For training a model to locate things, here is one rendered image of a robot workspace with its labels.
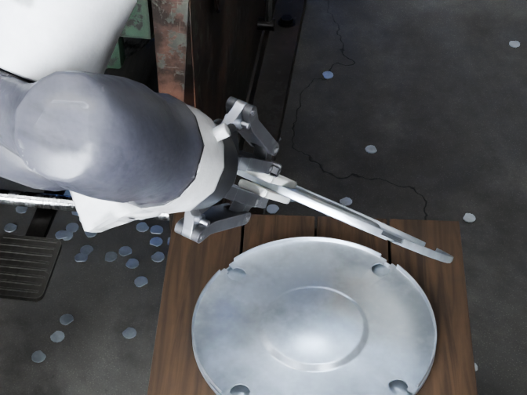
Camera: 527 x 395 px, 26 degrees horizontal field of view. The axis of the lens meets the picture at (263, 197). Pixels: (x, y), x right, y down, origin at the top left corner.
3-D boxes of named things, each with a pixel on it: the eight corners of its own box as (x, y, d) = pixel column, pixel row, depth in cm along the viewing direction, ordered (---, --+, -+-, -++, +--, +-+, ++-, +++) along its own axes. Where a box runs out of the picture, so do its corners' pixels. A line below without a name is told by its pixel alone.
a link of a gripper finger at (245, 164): (190, 154, 97) (197, 139, 97) (242, 162, 108) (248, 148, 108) (229, 172, 96) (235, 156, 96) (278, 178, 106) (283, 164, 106)
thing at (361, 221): (369, 222, 142) (372, 216, 142) (502, 288, 116) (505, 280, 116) (167, 138, 129) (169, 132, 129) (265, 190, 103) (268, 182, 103)
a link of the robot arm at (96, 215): (219, 118, 84) (247, 129, 89) (85, 60, 89) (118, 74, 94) (155, 273, 85) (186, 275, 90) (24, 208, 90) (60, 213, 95)
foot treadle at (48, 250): (45, 321, 169) (41, 298, 165) (-20, 314, 170) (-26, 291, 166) (132, 76, 211) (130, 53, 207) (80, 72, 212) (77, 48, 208)
